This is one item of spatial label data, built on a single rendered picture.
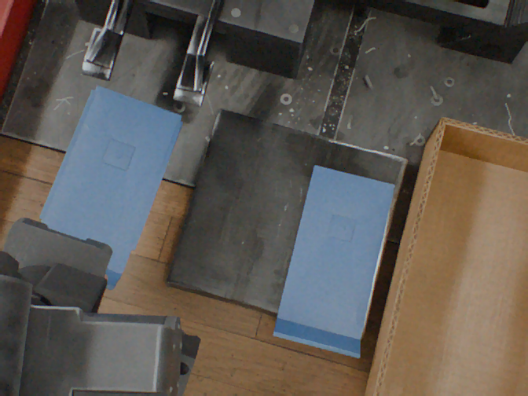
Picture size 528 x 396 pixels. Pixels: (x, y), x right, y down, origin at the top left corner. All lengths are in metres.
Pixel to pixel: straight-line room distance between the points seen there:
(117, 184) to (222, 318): 0.16
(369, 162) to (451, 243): 0.10
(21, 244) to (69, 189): 0.13
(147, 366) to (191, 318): 0.32
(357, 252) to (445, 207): 0.09
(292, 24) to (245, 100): 0.10
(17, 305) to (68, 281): 0.13
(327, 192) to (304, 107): 0.09
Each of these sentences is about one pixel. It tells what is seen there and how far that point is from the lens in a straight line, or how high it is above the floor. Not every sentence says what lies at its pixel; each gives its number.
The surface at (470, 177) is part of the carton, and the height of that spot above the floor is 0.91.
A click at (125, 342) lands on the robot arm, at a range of 0.58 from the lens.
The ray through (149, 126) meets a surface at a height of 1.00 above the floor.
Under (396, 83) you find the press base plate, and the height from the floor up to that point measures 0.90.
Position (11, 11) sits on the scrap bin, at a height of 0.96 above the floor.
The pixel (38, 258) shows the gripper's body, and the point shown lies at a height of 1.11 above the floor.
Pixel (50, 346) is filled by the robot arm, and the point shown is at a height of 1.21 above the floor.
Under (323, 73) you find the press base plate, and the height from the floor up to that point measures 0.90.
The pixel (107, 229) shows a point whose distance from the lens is 0.82.
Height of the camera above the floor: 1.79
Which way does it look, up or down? 75 degrees down
